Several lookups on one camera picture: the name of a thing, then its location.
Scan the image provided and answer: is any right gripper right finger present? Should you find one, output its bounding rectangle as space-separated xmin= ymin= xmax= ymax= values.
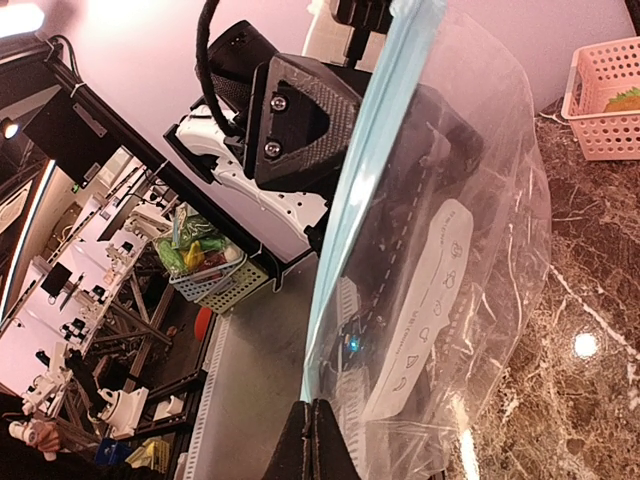
xmin=311 ymin=399 xmax=360 ymax=480

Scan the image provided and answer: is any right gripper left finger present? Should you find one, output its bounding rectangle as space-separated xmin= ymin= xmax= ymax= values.
xmin=262 ymin=401 xmax=312 ymax=480

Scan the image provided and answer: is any background basket of toys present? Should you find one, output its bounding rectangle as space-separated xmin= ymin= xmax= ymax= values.
xmin=153 ymin=203 xmax=268 ymax=314

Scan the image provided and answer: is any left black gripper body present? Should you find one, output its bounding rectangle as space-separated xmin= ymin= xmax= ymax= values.
xmin=207 ymin=19 xmax=486 ymax=261

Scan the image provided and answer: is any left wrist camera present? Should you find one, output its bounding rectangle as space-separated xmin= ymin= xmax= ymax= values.
xmin=330 ymin=0 xmax=393 ymax=60

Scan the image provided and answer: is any white slotted cable duct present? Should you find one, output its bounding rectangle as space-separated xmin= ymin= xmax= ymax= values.
xmin=174 ymin=316 xmax=231 ymax=479

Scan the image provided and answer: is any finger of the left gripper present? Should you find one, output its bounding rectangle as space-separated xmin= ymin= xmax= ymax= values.
xmin=244 ymin=53 xmax=361 ymax=189

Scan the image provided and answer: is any zip bag with blue zipper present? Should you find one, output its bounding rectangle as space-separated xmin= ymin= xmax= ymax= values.
xmin=301 ymin=1 xmax=551 ymax=479

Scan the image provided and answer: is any pink perforated plastic basket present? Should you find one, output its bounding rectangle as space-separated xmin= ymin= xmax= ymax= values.
xmin=561 ymin=37 xmax=639 ymax=161

